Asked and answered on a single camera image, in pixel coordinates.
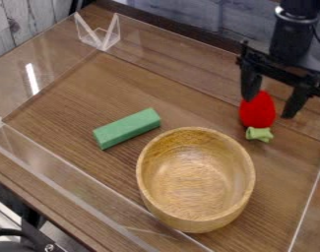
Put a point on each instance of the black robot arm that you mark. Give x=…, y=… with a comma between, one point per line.
x=286, y=60

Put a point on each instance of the black mount bracket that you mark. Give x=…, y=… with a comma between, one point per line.
x=38, y=241

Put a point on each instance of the green foam block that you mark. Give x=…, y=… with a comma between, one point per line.
x=127, y=128

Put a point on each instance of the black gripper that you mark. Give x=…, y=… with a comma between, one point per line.
x=299, y=74

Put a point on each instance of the wooden bowl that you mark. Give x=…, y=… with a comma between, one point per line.
x=196, y=178

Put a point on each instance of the red plush strawberry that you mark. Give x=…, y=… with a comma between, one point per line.
x=258, y=116

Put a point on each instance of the clear acrylic enclosure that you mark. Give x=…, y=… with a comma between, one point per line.
x=62, y=88

